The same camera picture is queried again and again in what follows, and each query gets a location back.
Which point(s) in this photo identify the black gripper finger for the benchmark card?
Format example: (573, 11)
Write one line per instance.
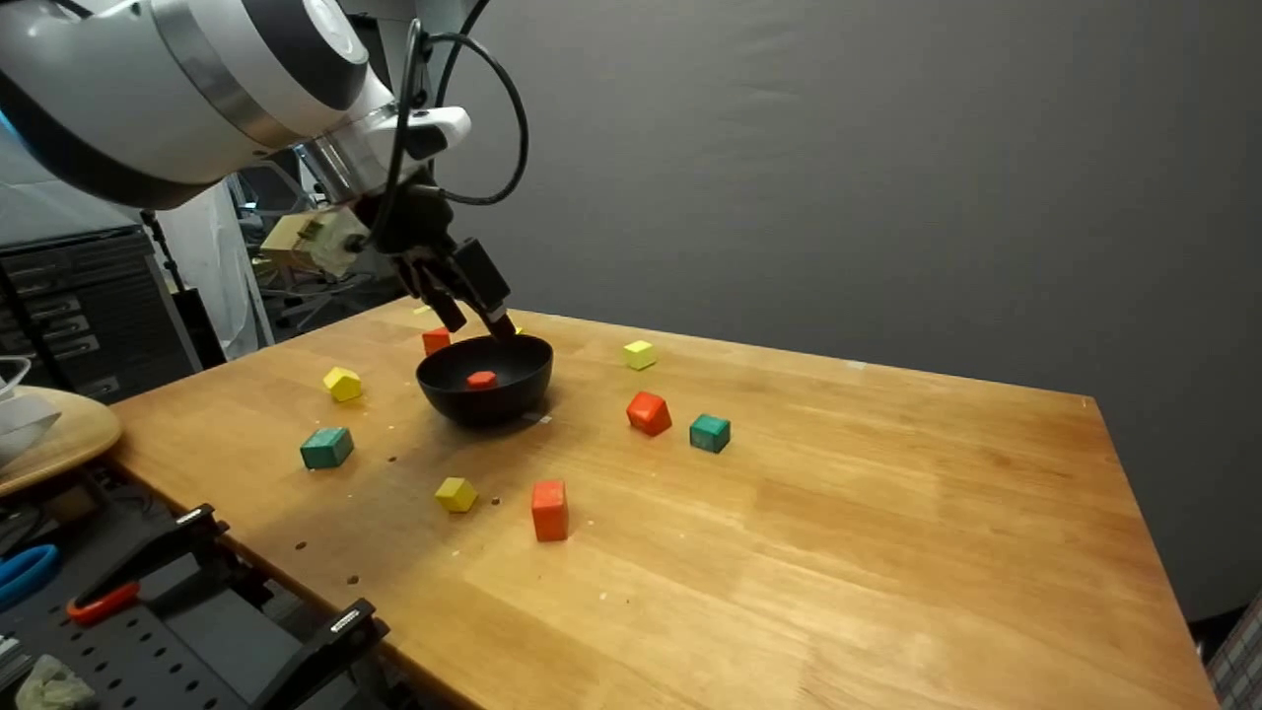
(500, 320)
(446, 308)

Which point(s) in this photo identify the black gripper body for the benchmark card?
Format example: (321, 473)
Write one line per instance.
(437, 265)

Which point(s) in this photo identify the small red square block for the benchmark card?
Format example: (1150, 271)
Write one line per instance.
(484, 381)

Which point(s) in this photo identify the black bowl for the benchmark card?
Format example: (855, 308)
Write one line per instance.
(522, 365)

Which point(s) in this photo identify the large yellow block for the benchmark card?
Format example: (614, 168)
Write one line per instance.
(345, 390)

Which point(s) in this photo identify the small yellow block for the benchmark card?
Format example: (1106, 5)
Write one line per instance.
(639, 353)

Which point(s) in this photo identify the teal block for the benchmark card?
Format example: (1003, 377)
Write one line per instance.
(328, 449)
(709, 431)

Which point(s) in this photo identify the red rounded block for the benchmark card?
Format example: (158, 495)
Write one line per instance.
(650, 412)

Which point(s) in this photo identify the red cube block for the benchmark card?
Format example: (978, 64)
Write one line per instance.
(551, 512)

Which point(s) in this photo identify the red triangular block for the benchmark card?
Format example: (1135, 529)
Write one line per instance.
(437, 341)

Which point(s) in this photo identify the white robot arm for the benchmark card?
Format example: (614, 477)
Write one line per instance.
(154, 101)

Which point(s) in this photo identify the black equipment rack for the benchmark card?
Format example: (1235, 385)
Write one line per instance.
(91, 314)

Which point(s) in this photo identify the black orange clamp near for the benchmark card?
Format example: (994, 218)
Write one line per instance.
(328, 654)

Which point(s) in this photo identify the black orange clamp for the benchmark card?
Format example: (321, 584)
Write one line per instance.
(328, 654)
(121, 584)

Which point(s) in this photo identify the black orange clamp far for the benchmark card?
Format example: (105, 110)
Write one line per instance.
(121, 584)

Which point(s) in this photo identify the round wooden side table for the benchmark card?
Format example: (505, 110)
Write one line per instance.
(51, 431)

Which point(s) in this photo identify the black perforated board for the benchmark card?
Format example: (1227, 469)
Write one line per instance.
(201, 632)

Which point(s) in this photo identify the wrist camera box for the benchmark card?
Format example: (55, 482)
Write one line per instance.
(316, 244)

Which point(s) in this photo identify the blue handled tool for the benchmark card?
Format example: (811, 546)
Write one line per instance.
(25, 574)

